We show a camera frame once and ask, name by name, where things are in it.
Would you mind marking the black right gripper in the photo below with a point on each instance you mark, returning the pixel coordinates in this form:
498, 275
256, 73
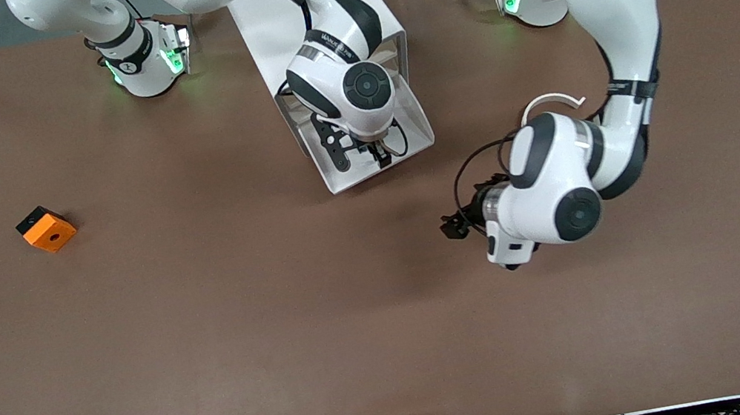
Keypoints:
377, 151

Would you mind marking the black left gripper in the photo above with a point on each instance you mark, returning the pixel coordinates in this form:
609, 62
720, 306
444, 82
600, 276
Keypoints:
470, 214

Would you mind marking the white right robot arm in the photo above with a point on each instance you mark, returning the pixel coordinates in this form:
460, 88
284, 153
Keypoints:
350, 90

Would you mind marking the brown table cover sheet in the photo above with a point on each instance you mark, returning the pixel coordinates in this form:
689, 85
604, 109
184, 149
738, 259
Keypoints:
214, 354

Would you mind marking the orange and black block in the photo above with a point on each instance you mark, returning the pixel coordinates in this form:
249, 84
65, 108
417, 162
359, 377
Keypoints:
51, 234

